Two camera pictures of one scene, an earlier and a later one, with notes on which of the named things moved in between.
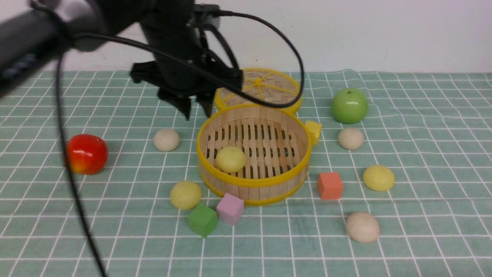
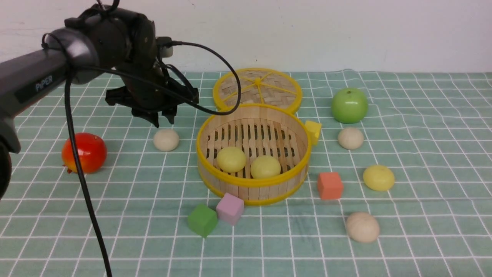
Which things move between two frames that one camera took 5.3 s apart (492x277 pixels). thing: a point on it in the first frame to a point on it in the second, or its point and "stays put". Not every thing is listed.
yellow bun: x=379 y=178 stays put
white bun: x=351 y=138 stays put
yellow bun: x=185 y=194 to x=265 y=167
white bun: x=362 y=227 stays put
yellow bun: x=230 y=159 stays put
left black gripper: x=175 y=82 to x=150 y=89
